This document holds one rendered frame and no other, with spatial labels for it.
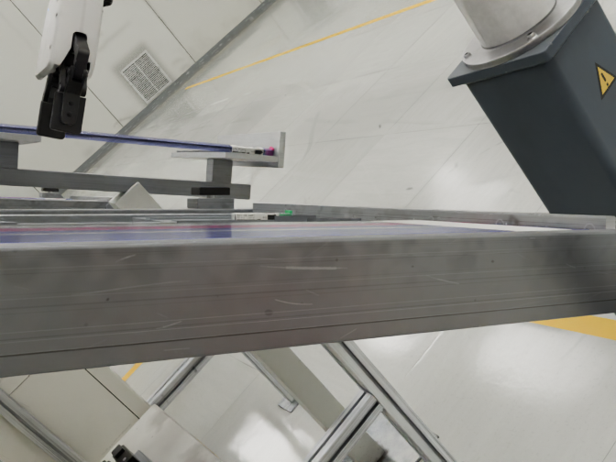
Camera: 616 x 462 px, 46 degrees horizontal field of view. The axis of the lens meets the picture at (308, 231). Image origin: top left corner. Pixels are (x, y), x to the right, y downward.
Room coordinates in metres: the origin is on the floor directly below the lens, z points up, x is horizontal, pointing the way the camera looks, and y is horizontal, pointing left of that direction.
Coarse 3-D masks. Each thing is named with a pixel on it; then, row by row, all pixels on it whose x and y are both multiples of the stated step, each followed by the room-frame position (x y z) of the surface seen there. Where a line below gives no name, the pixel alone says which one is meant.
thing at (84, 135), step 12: (12, 132) 1.20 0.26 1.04; (24, 132) 1.20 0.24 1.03; (84, 132) 1.22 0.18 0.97; (96, 132) 1.24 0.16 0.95; (144, 144) 1.24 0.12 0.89; (156, 144) 1.24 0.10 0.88; (168, 144) 1.25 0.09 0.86; (180, 144) 1.25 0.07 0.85; (192, 144) 1.26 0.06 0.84; (204, 144) 1.26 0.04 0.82; (216, 144) 1.27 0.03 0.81
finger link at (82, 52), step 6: (72, 36) 0.84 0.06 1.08; (78, 36) 0.83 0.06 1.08; (84, 36) 0.84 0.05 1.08; (72, 42) 0.83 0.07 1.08; (78, 42) 0.81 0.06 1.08; (84, 42) 0.82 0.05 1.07; (78, 48) 0.80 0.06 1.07; (84, 48) 0.80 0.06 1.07; (78, 54) 0.79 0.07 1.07; (84, 54) 0.80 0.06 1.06; (78, 60) 0.80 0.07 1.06; (84, 60) 0.80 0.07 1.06; (78, 66) 0.80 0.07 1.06; (84, 66) 0.80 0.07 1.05; (78, 72) 0.80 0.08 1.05; (78, 78) 0.80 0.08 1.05
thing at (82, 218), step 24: (0, 216) 0.81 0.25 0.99; (24, 216) 0.82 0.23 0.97; (48, 216) 0.82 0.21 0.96; (72, 216) 0.83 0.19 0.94; (96, 216) 0.84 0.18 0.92; (120, 216) 0.84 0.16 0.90; (144, 216) 0.85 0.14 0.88; (168, 216) 0.86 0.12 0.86; (192, 216) 0.87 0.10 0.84; (216, 216) 0.87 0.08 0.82
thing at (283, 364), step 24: (120, 192) 1.37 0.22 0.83; (144, 192) 1.34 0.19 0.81; (264, 360) 1.33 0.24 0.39; (288, 360) 1.34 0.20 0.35; (288, 384) 1.33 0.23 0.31; (312, 384) 1.34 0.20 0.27; (312, 408) 1.33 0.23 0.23; (336, 408) 1.34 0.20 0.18; (384, 432) 1.40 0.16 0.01; (360, 456) 1.33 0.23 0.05; (384, 456) 1.33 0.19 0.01; (408, 456) 1.28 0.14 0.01
